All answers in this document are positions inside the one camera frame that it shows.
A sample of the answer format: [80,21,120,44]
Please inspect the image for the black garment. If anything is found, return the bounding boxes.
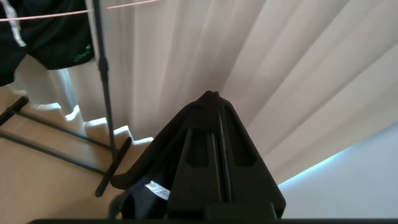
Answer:
[108,90,225,220]

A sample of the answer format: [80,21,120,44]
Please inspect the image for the pink clothes hanger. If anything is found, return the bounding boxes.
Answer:
[0,0,162,23]

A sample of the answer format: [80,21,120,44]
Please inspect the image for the black clothes rack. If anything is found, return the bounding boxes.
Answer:
[0,0,134,198]

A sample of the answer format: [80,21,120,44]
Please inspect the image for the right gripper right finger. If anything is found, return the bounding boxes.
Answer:
[219,96,287,219]

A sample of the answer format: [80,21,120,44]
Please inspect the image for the black shorts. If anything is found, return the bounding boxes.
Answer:
[0,0,95,88]

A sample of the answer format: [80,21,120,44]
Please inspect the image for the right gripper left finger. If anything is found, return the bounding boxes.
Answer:
[167,127,223,219]

